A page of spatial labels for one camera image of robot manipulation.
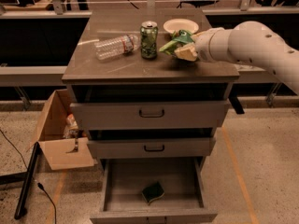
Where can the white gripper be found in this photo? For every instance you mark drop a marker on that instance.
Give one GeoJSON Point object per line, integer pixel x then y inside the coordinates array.
{"type": "Point", "coordinates": [203, 46]}

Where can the open cardboard box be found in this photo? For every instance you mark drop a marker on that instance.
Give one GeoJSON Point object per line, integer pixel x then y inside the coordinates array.
{"type": "Point", "coordinates": [49, 134]}

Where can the green yellow sponge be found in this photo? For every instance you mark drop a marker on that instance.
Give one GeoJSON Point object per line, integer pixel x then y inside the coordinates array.
{"type": "Point", "coordinates": [152, 193]}

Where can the black flat bar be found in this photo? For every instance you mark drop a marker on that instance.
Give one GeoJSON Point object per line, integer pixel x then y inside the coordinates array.
{"type": "Point", "coordinates": [27, 181]}

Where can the middle grey drawer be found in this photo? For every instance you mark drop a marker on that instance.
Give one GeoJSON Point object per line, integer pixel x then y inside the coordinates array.
{"type": "Point", "coordinates": [152, 148]}

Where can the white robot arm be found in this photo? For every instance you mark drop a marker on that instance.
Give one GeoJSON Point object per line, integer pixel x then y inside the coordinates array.
{"type": "Point", "coordinates": [251, 43]}

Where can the top grey drawer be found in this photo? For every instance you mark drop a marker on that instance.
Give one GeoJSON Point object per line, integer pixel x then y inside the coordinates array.
{"type": "Point", "coordinates": [153, 115]}

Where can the grey drawer cabinet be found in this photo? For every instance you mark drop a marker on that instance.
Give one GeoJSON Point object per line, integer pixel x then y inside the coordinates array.
{"type": "Point", "coordinates": [133, 79]}

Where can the white paper bowl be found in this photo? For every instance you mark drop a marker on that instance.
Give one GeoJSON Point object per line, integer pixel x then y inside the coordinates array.
{"type": "Point", "coordinates": [173, 26]}

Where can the bottom open grey drawer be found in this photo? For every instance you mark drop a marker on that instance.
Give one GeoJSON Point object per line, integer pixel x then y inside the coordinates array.
{"type": "Point", "coordinates": [184, 201]}

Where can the green soda can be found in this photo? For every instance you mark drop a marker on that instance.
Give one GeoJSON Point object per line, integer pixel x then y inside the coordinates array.
{"type": "Point", "coordinates": [149, 32]}

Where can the clear plastic water bottle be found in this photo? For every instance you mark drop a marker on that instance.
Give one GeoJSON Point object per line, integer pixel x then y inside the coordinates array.
{"type": "Point", "coordinates": [117, 46]}

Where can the green rice chip bag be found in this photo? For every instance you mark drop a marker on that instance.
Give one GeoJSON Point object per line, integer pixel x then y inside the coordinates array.
{"type": "Point", "coordinates": [178, 39]}

